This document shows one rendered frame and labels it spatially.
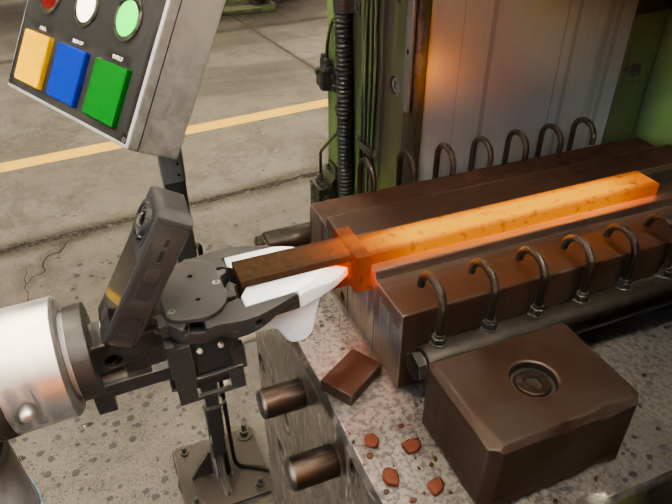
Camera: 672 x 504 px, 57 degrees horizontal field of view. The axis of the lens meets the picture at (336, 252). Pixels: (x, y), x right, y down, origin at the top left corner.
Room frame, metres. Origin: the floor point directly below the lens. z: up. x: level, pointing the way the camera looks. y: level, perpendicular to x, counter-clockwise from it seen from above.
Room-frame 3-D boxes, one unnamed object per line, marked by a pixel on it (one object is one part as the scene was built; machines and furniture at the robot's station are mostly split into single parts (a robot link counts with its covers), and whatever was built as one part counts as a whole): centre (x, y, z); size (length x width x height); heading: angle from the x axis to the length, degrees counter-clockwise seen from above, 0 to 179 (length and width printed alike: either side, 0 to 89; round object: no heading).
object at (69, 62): (0.83, 0.36, 1.01); 0.07 x 0.05 x 0.07; 47
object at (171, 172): (0.92, 0.27, 0.54); 0.04 x 0.04 x 1.08; 22
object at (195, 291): (0.35, 0.13, 0.97); 0.12 x 0.08 x 0.09; 112
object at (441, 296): (0.36, -0.07, 0.99); 0.04 x 0.01 x 0.06; 22
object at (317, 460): (0.31, 0.02, 0.87); 0.04 x 0.03 x 0.03; 112
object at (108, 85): (0.77, 0.29, 1.01); 0.07 x 0.05 x 0.07; 47
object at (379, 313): (0.52, -0.21, 0.96); 0.42 x 0.20 x 0.09; 112
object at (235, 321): (0.35, 0.07, 0.99); 0.09 x 0.05 x 0.02; 109
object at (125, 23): (0.80, 0.26, 1.09); 0.05 x 0.03 x 0.04; 22
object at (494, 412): (0.30, -0.13, 0.95); 0.12 x 0.08 x 0.06; 112
